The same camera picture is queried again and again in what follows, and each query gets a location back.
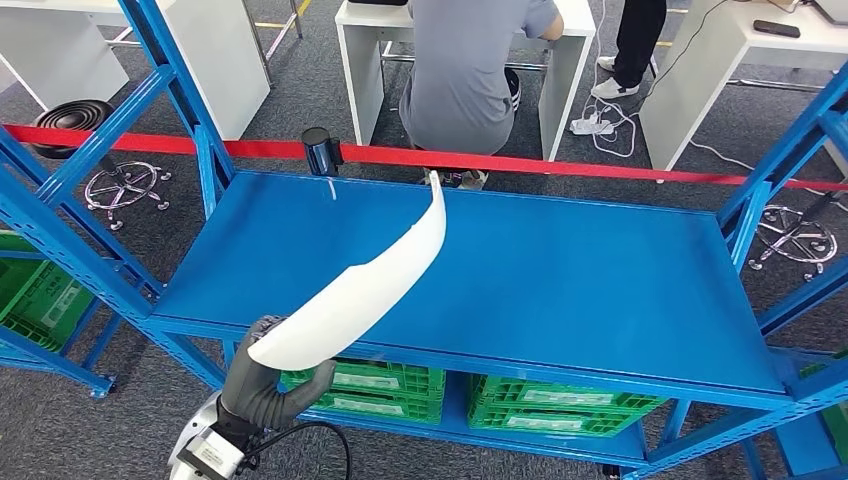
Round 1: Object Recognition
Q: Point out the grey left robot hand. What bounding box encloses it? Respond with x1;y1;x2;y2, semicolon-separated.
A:
220;315;338;427

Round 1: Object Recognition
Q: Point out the white power cable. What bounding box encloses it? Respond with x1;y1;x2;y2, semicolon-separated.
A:
582;0;639;161

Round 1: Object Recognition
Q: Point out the white desk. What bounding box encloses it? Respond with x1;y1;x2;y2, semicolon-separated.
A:
639;0;848;180
0;0;272;141
334;0;598;164

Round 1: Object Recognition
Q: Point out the seated person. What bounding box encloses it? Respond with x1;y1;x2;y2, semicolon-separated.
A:
398;0;566;193

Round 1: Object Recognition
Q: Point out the white curved plastic part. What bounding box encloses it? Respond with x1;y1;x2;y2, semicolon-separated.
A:
246;170;448;372

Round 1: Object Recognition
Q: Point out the red barrier belt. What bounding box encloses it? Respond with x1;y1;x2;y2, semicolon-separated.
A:
0;123;848;194

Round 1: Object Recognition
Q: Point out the black stool chrome base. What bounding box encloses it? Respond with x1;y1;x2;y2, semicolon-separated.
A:
30;99;174;232
747;190;848;284

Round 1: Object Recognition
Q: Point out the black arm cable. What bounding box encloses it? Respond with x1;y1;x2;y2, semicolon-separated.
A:
241;420;352;480

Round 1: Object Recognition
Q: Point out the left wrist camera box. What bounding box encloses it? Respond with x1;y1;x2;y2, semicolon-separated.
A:
176;429;248;480

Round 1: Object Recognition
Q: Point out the standing person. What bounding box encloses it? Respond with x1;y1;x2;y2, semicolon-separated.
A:
591;0;669;101

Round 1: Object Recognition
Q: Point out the black belt post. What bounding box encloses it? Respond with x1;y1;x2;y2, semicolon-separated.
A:
301;127;344;177

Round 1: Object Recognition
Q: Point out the white power strip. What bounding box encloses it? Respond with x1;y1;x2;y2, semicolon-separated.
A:
569;113;615;138

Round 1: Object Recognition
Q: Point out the black phone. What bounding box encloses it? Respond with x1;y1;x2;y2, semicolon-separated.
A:
752;19;802;40

